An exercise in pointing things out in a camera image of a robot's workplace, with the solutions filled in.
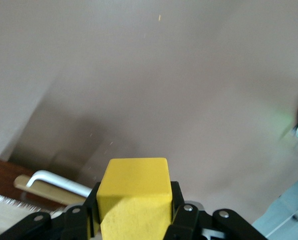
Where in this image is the light wood drawer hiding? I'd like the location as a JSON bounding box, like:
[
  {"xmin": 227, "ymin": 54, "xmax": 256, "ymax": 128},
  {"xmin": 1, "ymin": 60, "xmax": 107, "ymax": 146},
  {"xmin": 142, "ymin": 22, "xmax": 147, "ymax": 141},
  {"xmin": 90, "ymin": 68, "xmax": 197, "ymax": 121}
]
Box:
[{"xmin": 0, "ymin": 156, "xmax": 94, "ymax": 228}]

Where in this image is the yellow wooden block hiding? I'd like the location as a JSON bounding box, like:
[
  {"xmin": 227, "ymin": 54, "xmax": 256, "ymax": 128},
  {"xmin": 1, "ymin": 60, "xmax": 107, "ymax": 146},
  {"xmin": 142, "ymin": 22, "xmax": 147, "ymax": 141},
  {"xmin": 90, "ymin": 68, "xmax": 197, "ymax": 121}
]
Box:
[{"xmin": 96, "ymin": 157, "xmax": 174, "ymax": 240}]

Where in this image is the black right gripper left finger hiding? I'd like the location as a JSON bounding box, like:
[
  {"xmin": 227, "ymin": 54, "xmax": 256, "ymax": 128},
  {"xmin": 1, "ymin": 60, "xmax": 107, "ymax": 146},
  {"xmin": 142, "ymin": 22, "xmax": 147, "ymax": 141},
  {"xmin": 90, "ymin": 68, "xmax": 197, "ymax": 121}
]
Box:
[{"xmin": 0, "ymin": 181, "xmax": 101, "ymax": 240}]

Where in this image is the brown table cover mat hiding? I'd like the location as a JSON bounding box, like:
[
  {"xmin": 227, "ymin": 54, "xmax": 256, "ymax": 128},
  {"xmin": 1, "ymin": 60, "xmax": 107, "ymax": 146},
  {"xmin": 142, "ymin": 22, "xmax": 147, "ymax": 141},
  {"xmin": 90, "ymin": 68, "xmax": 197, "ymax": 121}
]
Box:
[{"xmin": 0, "ymin": 0, "xmax": 298, "ymax": 226}]

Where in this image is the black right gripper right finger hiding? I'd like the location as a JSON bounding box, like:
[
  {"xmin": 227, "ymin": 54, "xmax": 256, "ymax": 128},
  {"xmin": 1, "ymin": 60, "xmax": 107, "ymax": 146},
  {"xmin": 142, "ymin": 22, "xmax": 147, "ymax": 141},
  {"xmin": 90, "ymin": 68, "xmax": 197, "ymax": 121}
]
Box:
[{"xmin": 163, "ymin": 181, "xmax": 267, "ymax": 240}]

